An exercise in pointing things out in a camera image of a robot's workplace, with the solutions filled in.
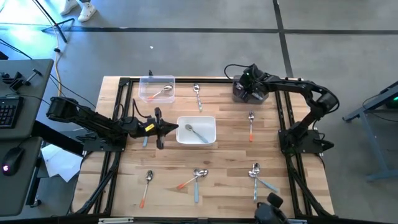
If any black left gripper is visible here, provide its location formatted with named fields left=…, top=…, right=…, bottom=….
left=133, top=107, right=179, bottom=150

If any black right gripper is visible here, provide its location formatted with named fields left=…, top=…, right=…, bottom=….
left=234, top=64, right=270, bottom=102

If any orange-handled silver spoon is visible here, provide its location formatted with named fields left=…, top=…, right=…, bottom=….
left=147, top=84, right=174, bottom=100
left=176, top=169, right=209, bottom=190
left=248, top=110, right=255, bottom=143
left=139, top=169, right=154, bottom=209

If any patterned-handle silver spoon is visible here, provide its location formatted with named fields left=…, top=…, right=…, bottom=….
left=252, top=162, right=261, bottom=202
left=192, top=83, right=203, bottom=113

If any grey translucent plastic bin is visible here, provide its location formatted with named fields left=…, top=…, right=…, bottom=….
left=232, top=75, right=270, bottom=105

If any white plastic bin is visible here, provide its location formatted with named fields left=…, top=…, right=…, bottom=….
left=175, top=116, right=217, bottom=146

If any clear plastic bin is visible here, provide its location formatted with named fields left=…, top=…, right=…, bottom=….
left=138, top=75, right=176, bottom=104

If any white paper sheet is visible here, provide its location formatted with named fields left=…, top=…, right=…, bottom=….
left=40, top=143, right=84, bottom=184

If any grey desk top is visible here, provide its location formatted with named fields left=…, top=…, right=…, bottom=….
left=0, top=58, right=55, bottom=140
left=0, top=136, right=44, bottom=218

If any person's white shoe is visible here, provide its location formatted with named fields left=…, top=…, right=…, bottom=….
left=77, top=0, right=98, bottom=23
left=60, top=0, right=79, bottom=16

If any black device with green light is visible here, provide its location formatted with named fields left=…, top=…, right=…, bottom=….
left=384, top=92, right=398, bottom=110

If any black tripod stand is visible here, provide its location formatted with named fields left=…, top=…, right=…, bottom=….
left=30, top=0, right=75, bottom=44

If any black desk clamp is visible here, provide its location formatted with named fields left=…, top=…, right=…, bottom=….
left=0, top=68, right=43, bottom=91

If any black computer mouse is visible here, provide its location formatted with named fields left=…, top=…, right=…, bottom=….
left=1, top=146, right=25, bottom=177

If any black keyboard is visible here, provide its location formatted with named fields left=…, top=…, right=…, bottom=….
left=0, top=95, right=23, bottom=130

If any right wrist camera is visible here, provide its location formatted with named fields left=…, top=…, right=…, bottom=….
left=241, top=65, right=261, bottom=82

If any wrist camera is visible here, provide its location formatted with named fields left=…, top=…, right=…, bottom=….
left=241, top=65, right=261, bottom=82
left=141, top=119, right=158, bottom=136

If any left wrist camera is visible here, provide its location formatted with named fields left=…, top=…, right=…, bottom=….
left=141, top=119, right=158, bottom=136

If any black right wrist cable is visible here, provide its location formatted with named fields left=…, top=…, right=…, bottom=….
left=223, top=63, right=249, bottom=80

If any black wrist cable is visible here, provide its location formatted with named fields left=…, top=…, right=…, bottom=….
left=223, top=63, right=249, bottom=80
left=113, top=98, right=156, bottom=125

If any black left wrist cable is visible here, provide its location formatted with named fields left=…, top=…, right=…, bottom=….
left=113, top=98, right=156, bottom=125

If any black aluminium table frame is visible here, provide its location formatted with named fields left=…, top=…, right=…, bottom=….
left=73, top=76, right=335, bottom=224

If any yellow extension cable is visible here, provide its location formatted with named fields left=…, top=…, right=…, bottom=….
left=48, top=24, right=63, bottom=97

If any blue-grey desk frame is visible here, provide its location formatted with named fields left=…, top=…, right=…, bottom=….
left=341, top=80, right=398, bottom=183

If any black floor cable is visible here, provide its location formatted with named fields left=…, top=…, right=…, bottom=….
left=0, top=39, right=34, bottom=60

